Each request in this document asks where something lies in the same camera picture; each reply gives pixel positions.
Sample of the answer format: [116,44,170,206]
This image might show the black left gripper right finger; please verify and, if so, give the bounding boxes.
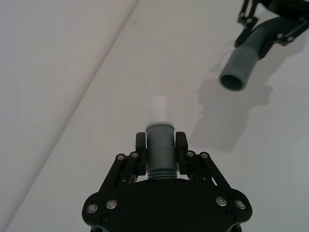
[175,131,233,193]

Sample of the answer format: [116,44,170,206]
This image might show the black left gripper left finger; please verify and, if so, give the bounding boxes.
[100,131,148,193]

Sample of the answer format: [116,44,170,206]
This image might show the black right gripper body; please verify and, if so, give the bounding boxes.
[256,0,309,19]

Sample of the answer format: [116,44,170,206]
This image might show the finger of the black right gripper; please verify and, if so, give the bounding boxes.
[235,0,261,47]
[259,19,309,60]

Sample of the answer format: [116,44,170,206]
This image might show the grey threaded connector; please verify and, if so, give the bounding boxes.
[145,95,179,181]

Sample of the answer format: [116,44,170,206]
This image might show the dark hose with grey cuff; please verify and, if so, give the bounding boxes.
[219,16,288,92]

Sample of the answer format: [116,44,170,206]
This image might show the white table cloth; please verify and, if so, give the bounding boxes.
[3,0,309,232]

